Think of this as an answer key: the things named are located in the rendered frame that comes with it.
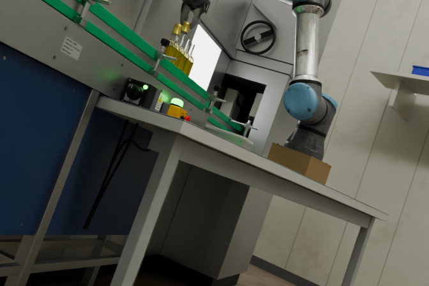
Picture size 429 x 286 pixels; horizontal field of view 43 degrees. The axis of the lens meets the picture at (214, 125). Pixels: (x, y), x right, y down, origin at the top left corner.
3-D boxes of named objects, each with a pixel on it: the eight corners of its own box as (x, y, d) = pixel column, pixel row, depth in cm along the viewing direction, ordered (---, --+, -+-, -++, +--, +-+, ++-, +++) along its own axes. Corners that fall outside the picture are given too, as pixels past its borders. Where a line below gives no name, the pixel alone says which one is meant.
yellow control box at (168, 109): (163, 125, 196) (170, 106, 196) (181, 131, 193) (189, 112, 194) (156, 121, 189) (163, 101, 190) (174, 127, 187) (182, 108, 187)
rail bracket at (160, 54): (150, 78, 180) (165, 40, 181) (170, 83, 177) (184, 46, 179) (145, 74, 176) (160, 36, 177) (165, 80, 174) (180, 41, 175)
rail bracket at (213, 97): (187, 106, 239) (196, 80, 240) (221, 117, 233) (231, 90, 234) (184, 105, 236) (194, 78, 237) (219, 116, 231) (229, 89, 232)
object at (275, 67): (251, 99, 392) (292, -14, 399) (301, 115, 379) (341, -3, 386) (225, 73, 326) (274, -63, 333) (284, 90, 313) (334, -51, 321)
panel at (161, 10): (197, 103, 300) (218, 46, 303) (202, 105, 299) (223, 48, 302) (125, 52, 216) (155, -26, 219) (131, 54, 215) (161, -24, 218)
